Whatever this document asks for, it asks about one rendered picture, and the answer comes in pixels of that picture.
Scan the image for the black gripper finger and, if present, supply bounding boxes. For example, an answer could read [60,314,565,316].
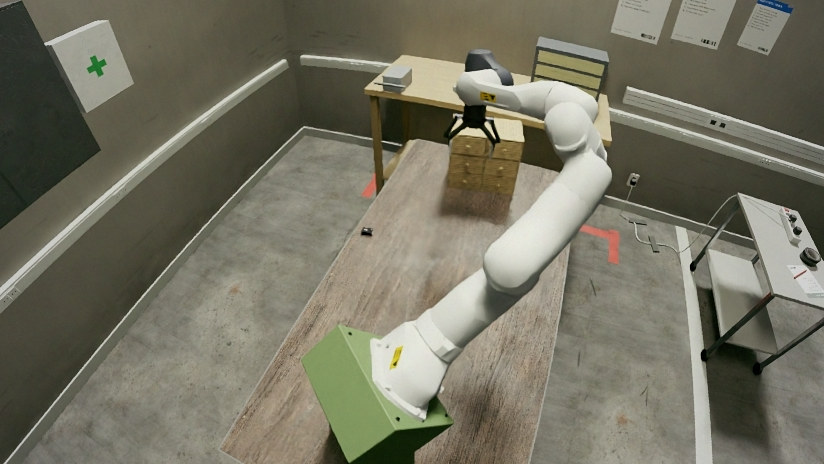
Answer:
[476,117,501,160]
[443,113,472,155]

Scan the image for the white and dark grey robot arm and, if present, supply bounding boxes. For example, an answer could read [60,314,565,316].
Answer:
[370,49,612,422]

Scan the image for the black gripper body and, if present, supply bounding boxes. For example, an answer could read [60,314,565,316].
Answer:
[462,103,487,129]

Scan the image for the light wooden chest of drawers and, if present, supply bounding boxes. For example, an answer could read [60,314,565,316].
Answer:
[447,118,524,195]

